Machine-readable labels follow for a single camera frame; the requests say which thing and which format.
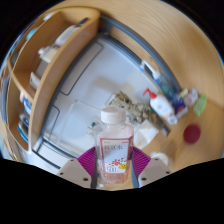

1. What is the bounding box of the flat round red coaster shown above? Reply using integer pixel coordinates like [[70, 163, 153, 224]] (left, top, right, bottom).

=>
[[182, 123, 202, 145]]

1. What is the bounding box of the green packet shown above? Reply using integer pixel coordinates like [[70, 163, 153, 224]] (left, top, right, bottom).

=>
[[193, 94, 208, 117]]

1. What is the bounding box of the white red-pump dispenser bottle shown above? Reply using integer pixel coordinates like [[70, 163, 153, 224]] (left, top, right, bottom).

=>
[[142, 87, 175, 119]]

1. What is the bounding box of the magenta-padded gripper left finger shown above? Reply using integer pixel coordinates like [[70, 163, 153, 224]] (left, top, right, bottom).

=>
[[56, 146, 99, 189]]

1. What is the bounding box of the brown tree figurine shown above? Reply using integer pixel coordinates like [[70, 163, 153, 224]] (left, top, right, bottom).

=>
[[114, 91, 153, 125]]

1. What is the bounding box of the white pouch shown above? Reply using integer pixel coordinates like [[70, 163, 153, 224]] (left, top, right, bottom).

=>
[[182, 87, 200, 108]]

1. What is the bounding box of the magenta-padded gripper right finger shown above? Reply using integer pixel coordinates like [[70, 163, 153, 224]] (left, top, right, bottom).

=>
[[130, 146, 172, 188]]

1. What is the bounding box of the clear white-capped drink bottle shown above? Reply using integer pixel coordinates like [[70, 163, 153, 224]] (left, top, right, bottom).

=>
[[94, 106, 135, 188]]

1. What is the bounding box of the wooden shelf unit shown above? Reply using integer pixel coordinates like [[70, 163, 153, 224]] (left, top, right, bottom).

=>
[[4, 8, 101, 153]]

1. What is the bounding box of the white faceted box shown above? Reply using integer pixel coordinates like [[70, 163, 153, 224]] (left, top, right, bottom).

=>
[[133, 119, 161, 151]]

